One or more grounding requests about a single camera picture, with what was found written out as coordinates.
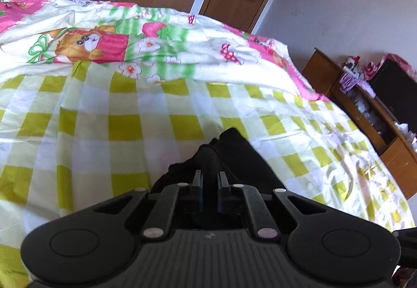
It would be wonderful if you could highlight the checked cartoon print bed cover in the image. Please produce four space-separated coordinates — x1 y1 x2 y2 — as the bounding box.
0 0 409 288

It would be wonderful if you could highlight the purple patterned cloth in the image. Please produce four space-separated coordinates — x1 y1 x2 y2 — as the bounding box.
339 71 376 97

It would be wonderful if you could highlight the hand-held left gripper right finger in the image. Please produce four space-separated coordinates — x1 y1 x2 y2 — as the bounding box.
218 171 333 240

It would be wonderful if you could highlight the wooden side cabinet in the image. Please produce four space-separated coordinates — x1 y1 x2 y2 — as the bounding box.
301 47 417 201

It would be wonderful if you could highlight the red plush toy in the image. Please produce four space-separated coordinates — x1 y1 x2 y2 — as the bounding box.
342 55 363 76

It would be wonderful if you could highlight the black velvet long-sleeved dress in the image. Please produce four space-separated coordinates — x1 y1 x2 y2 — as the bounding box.
151 127 287 230

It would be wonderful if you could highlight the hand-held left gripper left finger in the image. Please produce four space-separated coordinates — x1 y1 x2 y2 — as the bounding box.
83 170 204 240

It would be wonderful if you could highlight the black television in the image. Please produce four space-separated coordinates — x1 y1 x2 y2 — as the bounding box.
371 58 417 133

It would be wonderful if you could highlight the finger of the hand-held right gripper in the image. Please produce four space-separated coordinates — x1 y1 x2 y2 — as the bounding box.
393 226 417 268

